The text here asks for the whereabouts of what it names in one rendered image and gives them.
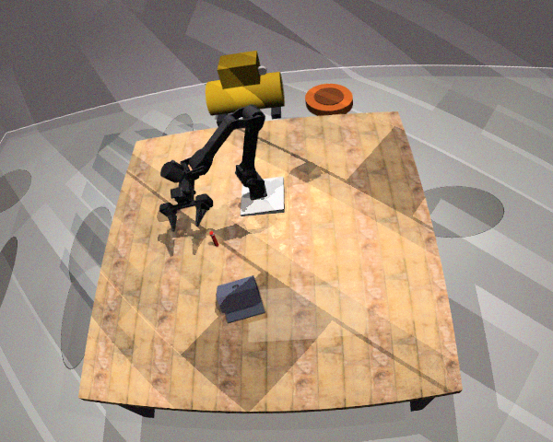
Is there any red peg with white band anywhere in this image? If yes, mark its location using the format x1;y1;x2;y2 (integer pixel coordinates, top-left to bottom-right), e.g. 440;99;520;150
209;231;219;248

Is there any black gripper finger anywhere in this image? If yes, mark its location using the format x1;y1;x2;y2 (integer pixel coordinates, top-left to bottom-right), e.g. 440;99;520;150
194;201;210;227
162;210;177;232

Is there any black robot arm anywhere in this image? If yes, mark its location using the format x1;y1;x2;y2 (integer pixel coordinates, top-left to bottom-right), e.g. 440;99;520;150
160;105;267;202

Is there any grey sloped panel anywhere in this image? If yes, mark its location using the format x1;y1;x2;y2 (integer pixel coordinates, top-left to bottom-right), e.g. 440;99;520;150
217;275;265;323

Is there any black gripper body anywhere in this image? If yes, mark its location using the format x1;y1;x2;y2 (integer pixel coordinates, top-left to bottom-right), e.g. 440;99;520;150
159;183;214;215

